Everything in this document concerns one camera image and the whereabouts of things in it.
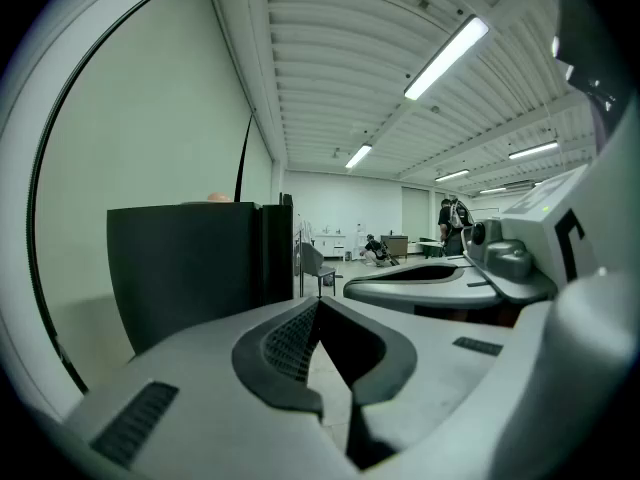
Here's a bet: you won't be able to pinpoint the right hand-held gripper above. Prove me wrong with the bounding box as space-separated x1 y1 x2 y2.
342 164 603 315

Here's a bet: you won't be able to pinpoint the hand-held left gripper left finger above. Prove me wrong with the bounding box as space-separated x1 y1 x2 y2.
64 296 361 480

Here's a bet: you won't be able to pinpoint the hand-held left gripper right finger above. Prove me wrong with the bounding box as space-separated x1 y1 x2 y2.
318 295 519 459

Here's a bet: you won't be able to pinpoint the black mini fridge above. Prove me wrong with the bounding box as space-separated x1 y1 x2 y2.
106 201 295 357

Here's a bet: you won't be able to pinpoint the brown cabinet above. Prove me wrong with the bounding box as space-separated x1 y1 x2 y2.
380 234 410 258

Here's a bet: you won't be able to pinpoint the white cabinet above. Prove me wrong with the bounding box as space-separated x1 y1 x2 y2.
313 232 347 259

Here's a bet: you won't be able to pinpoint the blue-grey chair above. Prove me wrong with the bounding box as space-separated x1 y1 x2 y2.
298 240 337 299

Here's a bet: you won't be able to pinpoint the person's head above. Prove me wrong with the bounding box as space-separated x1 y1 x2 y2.
549 0 629 144

